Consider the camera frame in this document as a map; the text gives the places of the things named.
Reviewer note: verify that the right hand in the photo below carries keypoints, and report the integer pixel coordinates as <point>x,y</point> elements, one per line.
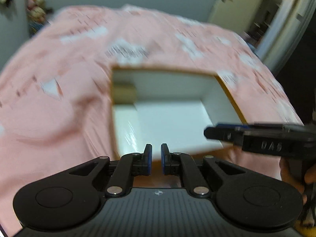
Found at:
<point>301,175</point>

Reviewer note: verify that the white door with handle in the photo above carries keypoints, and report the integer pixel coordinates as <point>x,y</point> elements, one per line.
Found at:
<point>271,29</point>

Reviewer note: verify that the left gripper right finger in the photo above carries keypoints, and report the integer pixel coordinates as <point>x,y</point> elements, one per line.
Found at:
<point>201,177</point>

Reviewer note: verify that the orange cardboard storage box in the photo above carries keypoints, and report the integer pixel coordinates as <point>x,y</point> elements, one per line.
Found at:
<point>172,107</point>

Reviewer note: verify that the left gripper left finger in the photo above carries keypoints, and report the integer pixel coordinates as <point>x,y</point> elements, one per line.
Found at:
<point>115,178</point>

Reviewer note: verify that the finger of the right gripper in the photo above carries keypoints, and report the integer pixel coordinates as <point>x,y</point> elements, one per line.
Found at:
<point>234,127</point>
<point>229,135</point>

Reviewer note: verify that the pink printed duvet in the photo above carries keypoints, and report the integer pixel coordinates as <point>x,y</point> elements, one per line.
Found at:
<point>55,91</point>

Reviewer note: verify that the gold small box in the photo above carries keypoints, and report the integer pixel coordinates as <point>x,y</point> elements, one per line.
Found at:
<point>124,94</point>

